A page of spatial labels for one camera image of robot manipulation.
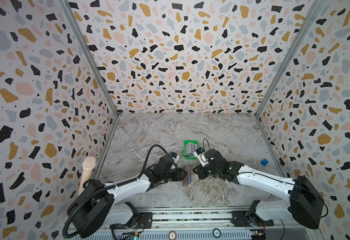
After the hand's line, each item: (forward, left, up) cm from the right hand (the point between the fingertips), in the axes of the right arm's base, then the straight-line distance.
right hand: (192, 168), depth 79 cm
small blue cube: (+10, -46, -12) cm, 49 cm away
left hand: (0, +3, -4) cm, 4 cm away
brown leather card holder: (-4, +3, -6) cm, 8 cm away
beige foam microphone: (-8, +43, +19) cm, 48 cm away
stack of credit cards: (+18, +1, -9) cm, 20 cm away
